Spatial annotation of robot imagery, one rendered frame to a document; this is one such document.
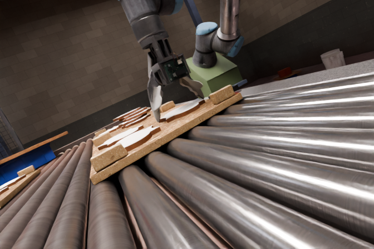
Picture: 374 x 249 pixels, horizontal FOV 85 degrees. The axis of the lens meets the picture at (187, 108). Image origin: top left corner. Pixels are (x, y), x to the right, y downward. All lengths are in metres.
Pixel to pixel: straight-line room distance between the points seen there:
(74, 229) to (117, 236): 0.10
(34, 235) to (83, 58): 5.68
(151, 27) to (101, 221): 0.40
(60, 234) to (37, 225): 0.10
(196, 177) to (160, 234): 0.07
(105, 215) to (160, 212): 0.08
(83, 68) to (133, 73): 1.25
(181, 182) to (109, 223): 0.08
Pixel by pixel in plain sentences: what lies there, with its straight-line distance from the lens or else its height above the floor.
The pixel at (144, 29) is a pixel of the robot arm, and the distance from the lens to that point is 0.51.
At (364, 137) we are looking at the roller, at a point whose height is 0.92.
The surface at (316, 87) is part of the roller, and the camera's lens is 0.38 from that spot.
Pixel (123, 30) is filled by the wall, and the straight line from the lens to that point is 6.18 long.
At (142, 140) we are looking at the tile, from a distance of 0.42.
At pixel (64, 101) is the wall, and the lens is 5.85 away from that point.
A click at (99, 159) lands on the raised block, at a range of 0.38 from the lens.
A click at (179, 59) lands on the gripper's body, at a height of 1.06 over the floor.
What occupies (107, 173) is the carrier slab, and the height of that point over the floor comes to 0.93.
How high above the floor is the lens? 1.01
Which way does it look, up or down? 7 degrees down
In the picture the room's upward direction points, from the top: 25 degrees counter-clockwise
